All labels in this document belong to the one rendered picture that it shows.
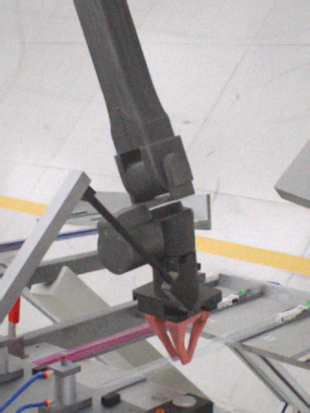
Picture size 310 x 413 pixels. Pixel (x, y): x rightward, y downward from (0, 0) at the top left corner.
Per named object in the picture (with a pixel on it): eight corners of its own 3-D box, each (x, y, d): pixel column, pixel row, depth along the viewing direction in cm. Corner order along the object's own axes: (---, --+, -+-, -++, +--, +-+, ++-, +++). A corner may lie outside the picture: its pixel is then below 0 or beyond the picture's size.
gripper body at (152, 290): (190, 321, 108) (186, 264, 106) (131, 303, 115) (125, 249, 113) (224, 303, 113) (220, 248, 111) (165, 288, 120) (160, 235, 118)
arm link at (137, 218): (186, 148, 108) (141, 161, 115) (115, 170, 101) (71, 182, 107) (213, 243, 109) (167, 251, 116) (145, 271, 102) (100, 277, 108)
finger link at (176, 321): (182, 378, 112) (176, 308, 109) (140, 363, 117) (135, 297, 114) (217, 358, 117) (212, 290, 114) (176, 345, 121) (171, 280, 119)
